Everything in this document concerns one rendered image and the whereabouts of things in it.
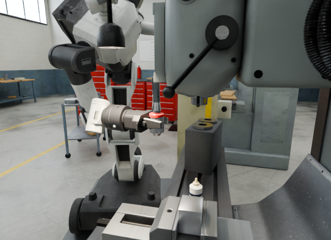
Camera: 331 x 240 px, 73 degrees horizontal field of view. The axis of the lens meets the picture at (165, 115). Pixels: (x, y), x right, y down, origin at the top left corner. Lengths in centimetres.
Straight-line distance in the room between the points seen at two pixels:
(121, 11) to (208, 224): 84
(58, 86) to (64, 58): 1124
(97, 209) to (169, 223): 92
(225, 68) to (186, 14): 15
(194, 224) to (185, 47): 40
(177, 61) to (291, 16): 25
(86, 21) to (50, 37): 1127
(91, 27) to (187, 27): 54
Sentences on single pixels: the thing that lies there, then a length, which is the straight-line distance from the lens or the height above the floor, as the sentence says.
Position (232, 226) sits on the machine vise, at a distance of 63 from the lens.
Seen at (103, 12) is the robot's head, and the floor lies 159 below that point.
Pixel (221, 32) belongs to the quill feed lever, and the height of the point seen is 146.
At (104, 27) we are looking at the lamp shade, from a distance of 61.
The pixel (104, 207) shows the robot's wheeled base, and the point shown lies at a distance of 143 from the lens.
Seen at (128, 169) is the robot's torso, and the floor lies 73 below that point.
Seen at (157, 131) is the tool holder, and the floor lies 119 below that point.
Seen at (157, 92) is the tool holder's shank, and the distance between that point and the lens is 69.
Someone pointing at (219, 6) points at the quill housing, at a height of 151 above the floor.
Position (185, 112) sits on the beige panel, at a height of 89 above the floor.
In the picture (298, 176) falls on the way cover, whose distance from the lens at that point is 89.
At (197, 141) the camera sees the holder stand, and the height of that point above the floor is 108.
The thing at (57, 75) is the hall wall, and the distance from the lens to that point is 1215.
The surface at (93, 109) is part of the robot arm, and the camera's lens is 81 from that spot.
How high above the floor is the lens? 139
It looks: 13 degrees down
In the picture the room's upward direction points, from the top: straight up
